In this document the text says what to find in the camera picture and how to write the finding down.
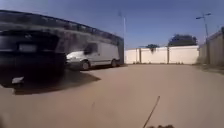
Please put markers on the small tree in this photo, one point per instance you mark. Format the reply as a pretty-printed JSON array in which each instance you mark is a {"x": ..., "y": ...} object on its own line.
[{"x": 152, "y": 46}]

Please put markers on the dark weathered wall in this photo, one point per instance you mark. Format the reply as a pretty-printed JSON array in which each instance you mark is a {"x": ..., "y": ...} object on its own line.
[{"x": 73, "y": 35}]

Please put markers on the dark vehicle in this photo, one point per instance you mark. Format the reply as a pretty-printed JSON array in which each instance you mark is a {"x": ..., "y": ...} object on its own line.
[{"x": 33, "y": 60}]

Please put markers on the large tree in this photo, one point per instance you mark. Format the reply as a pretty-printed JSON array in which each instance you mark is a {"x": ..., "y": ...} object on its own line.
[{"x": 182, "y": 40}]

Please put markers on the sandy dirt ground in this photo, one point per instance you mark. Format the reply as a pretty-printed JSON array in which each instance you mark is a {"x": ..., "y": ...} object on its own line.
[{"x": 133, "y": 96}]

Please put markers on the white wall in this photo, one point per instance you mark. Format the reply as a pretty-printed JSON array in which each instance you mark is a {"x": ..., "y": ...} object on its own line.
[{"x": 180, "y": 55}]

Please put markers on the white van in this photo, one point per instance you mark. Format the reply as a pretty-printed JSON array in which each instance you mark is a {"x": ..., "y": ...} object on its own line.
[{"x": 103, "y": 53}]

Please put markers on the street lamp pole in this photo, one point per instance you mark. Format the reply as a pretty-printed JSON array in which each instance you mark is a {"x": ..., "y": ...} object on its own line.
[{"x": 205, "y": 26}]

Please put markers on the grey wall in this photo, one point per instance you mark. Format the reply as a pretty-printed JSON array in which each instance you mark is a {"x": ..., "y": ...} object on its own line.
[{"x": 213, "y": 50}]

